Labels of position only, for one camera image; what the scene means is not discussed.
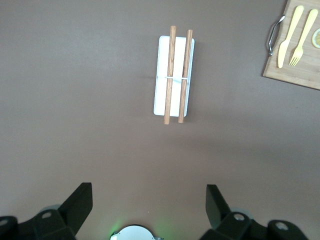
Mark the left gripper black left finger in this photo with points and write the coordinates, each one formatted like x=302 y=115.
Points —
x=72 y=207

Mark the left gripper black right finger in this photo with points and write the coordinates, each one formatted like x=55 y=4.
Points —
x=217 y=207

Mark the wooden rod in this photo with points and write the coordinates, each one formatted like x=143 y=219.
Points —
x=186 y=62
x=171 y=62

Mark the white rectangular tray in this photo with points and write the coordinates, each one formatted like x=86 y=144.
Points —
x=178 y=60

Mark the wooden cutting board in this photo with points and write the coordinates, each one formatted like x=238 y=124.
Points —
x=307 y=72

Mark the yellow plastic knife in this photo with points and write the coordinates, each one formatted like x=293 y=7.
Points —
x=283 y=52

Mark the yellow plastic fork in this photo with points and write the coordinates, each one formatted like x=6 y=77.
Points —
x=298 y=52

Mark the lemon slice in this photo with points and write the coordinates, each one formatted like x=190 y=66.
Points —
x=317 y=37

